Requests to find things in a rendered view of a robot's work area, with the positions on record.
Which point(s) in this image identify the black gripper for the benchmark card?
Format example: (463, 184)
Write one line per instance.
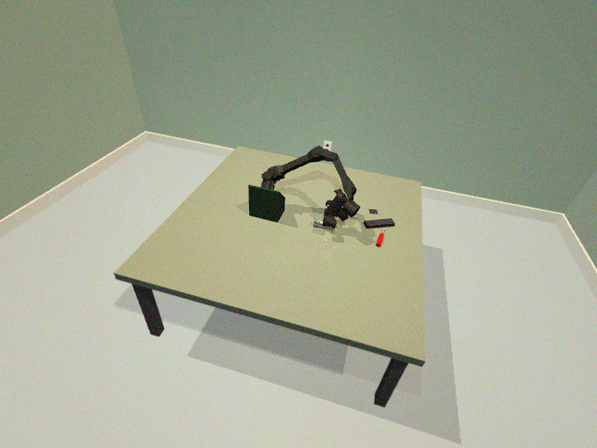
(329, 214)

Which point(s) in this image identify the red-handled screwdriver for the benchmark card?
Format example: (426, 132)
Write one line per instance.
(380, 239)

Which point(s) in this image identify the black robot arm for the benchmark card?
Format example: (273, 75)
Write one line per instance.
(348, 207)

